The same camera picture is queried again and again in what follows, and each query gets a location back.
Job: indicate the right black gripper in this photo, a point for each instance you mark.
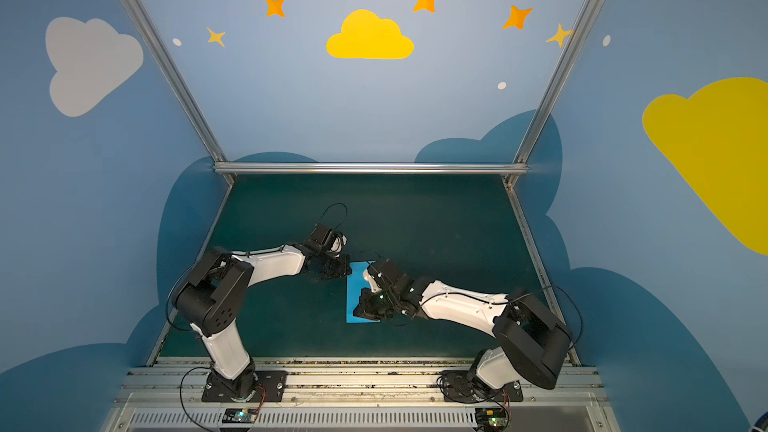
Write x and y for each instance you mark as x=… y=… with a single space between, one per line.
x=377 y=298

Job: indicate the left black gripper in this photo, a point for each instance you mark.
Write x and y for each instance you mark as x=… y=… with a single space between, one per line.
x=332 y=265

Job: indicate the blue square paper sheet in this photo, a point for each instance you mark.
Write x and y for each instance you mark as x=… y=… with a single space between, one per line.
x=354 y=286

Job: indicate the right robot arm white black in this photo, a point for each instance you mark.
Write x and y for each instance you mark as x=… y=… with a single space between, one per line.
x=532 y=341

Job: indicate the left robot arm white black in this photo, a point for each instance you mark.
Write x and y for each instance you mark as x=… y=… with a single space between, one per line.
x=211 y=295

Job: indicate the back horizontal aluminium bar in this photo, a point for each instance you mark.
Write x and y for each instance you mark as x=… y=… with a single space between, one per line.
x=254 y=168

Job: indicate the right green circuit board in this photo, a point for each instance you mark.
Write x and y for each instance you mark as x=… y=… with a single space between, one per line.
x=491 y=419

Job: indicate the green circuit board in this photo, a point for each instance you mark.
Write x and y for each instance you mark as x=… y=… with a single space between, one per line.
x=240 y=416
x=491 y=419

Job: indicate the left green circuit board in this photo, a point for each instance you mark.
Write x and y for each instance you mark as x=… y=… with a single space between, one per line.
x=240 y=416

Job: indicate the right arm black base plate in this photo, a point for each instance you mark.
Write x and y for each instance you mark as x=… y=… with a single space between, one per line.
x=463 y=387

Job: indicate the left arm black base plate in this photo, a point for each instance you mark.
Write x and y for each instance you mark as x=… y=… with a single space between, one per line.
x=270 y=387

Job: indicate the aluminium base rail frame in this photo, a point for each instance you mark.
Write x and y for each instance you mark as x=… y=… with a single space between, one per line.
x=353 y=394

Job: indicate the left slanted aluminium post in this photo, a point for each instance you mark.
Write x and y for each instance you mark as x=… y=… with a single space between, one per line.
x=161 y=54

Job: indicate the slanted aluminium post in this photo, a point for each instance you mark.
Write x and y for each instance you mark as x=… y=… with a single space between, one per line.
x=161 y=54
x=581 y=28

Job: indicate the right slanted aluminium post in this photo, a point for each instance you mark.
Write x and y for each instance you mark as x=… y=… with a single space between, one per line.
x=581 y=28

